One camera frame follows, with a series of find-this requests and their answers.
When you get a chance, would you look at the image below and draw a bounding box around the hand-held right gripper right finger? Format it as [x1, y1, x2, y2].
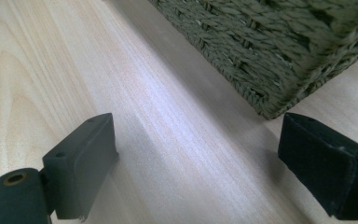
[277, 112, 358, 221]

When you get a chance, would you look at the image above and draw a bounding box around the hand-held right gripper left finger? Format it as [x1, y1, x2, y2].
[42, 112, 119, 221]

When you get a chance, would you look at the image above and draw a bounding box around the green woven basket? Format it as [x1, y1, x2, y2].
[147, 0, 358, 120]

